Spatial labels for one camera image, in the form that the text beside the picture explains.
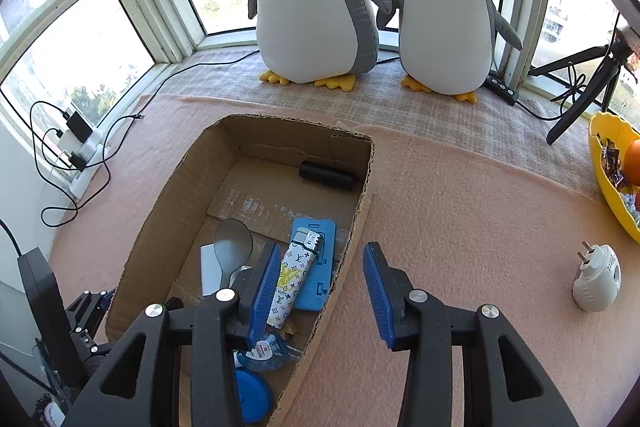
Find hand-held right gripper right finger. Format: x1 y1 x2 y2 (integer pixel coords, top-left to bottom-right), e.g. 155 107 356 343
363 241 581 427

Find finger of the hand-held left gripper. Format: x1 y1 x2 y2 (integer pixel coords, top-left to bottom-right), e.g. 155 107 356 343
65 289 118 383

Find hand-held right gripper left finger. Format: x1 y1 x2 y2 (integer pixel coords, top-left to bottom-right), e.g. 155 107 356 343
62 242 283 427

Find white patterned lighter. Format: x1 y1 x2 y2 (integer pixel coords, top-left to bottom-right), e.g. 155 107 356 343
266 229 323 329

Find blue phone stand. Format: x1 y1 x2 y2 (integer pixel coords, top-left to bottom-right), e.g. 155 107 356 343
290 217 337 312

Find white charger plug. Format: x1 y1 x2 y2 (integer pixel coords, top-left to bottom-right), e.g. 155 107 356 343
200 244 226 298

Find grey plastic spoon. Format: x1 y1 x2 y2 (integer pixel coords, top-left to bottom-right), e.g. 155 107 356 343
213 218 255 290

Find blue hand sanitizer bottle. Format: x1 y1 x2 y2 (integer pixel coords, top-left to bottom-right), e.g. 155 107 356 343
234 332 291 373

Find blue round tape measure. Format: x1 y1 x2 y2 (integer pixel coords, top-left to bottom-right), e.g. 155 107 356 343
235 368 275 424

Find black cylindrical tube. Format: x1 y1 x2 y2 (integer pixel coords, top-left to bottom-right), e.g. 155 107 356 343
298 160 359 192

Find brown cardboard box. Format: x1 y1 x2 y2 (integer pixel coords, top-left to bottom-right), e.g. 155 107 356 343
104 114 375 427

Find white power strip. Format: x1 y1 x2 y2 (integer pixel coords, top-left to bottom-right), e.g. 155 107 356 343
62 127 108 202

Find black power adapter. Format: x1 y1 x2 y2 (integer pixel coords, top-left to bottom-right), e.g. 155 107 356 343
64 111 95 138

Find checked beige cloth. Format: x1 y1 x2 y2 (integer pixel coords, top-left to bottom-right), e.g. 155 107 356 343
155 47 601 202

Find white plug-in device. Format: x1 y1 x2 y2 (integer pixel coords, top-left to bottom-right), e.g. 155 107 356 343
572 241 622 313

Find black inline remote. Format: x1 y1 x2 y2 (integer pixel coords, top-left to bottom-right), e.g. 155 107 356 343
484 74 518 106

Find yellow leaf-shaped bowl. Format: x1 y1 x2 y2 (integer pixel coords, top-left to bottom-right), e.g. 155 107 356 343
588 112 640 244

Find pile of wrapped candies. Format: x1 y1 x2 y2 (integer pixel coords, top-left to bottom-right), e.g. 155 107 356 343
600 134 640 228

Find black tripod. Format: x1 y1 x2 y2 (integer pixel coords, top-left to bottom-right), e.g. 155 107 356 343
530 24 640 146

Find small penguin plush toy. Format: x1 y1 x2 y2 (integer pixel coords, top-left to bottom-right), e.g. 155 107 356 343
376 0 523 104

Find black loose-end cable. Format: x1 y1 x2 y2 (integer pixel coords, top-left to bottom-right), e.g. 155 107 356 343
40 113 147 228

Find long black cable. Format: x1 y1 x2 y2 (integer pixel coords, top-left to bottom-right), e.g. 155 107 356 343
135 49 262 118

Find black ring light cable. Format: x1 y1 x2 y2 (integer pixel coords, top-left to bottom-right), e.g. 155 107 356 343
515 62 588 122

